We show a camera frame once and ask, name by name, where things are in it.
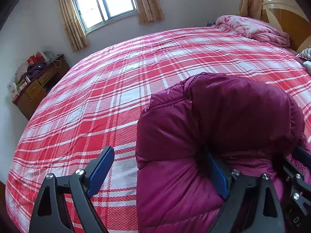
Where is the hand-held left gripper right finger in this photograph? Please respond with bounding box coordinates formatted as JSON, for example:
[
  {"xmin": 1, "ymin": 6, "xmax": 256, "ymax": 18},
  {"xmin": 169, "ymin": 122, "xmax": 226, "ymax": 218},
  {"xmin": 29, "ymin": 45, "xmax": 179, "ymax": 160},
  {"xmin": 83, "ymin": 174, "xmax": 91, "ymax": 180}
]
[{"xmin": 205, "ymin": 148, "xmax": 286, "ymax": 233}]

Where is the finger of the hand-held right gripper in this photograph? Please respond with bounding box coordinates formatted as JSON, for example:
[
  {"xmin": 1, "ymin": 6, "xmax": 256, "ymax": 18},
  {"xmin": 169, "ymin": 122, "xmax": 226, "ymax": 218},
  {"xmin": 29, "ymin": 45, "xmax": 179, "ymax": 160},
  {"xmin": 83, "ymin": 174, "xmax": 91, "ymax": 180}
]
[
  {"xmin": 293, "ymin": 146, "xmax": 311, "ymax": 175},
  {"xmin": 282, "ymin": 157, "xmax": 311, "ymax": 199}
]

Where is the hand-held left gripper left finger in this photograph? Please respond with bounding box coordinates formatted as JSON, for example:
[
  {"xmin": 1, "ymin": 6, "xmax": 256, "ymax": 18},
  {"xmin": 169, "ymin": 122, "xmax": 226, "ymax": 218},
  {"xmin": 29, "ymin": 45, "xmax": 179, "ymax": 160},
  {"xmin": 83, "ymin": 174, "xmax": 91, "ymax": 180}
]
[{"xmin": 29, "ymin": 146, "xmax": 115, "ymax": 233}]

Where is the magenta down jacket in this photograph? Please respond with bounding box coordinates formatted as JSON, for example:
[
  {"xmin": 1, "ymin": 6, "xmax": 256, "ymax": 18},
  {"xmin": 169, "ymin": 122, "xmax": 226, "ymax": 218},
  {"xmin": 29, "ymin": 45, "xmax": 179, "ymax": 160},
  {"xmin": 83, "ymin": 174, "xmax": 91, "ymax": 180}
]
[{"xmin": 135, "ymin": 72, "xmax": 311, "ymax": 233}]

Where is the pile of clothes and bags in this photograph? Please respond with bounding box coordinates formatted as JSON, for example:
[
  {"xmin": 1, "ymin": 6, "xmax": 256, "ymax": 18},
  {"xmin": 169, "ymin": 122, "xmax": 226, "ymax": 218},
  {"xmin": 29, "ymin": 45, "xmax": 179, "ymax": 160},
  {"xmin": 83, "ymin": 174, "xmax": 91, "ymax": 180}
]
[{"xmin": 15, "ymin": 50, "xmax": 52, "ymax": 83}]

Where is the bed with red plaid sheet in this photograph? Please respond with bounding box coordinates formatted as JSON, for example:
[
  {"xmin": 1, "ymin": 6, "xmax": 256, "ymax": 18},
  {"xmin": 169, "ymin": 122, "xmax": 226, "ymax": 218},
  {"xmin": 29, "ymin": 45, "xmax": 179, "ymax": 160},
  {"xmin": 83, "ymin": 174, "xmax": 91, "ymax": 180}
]
[{"xmin": 5, "ymin": 25, "xmax": 311, "ymax": 233}]

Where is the wooden desk with drawers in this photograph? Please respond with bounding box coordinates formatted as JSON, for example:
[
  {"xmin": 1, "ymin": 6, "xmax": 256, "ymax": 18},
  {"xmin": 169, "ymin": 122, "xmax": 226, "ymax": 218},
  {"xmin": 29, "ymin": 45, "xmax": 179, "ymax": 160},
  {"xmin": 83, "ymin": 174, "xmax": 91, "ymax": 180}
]
[{"xmin": 12, "ymin": 55, "xmax": 70, "ymax": 121}]

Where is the striped pillow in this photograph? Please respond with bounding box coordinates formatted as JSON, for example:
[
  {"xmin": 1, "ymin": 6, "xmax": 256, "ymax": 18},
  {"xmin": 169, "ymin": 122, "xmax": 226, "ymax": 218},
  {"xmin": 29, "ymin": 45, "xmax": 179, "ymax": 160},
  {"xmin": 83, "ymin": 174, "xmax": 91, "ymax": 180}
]
[{"xmin": 297, "ymin": 48, "xmax": 311, "ymax": 61}]

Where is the white carton with red print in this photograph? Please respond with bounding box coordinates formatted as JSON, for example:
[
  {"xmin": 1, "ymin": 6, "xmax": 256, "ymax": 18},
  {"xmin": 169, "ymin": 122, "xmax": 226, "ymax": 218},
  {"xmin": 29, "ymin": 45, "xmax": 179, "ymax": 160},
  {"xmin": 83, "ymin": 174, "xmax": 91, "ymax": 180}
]
[{"xmin": 7, "ymin": 82, "xmax": 20, "ymax": 98}]

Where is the wooden bed headboard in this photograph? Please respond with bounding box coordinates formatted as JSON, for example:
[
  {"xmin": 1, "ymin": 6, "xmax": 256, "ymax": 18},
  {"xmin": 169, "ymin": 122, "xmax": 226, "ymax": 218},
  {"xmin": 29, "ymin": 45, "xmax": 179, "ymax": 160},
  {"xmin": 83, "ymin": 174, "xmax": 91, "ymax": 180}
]
[{"xmin": 261, "ymin": 0, "xmax": 311, "ymax": 54}]

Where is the pink floral blanket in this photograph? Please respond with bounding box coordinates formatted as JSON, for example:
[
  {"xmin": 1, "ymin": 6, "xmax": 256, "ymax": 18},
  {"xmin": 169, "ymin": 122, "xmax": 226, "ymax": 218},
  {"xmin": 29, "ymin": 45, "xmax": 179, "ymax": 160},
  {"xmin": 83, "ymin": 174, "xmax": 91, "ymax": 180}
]
[{"xmin": 216, "ymin": 15, "xmax": 291, "ymax": 48}]

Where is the beige curtain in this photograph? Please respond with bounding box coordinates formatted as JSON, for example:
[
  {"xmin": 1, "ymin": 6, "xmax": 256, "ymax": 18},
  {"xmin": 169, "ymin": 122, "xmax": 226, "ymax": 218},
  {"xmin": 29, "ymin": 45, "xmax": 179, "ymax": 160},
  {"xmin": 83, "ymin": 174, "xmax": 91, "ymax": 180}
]
[
  {"xmin": 237, "ymin": 0, "xmax": 264, "ymax": 21},
  {"xmin": 55, "ymin": 0, "xmax": 90, "ymax": 53},
  {"xmin": 130, "ymin": 0, "xmax": 165, "ymax": 24}
]

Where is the sliding window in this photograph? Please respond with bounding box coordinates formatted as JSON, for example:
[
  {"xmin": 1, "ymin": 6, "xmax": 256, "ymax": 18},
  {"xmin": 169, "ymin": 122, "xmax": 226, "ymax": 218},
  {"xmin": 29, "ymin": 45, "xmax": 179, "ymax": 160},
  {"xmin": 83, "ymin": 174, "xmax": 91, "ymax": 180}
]
[{"xmin": 68, "ymin": 0, "xmax": 139, "ymax": 31}]

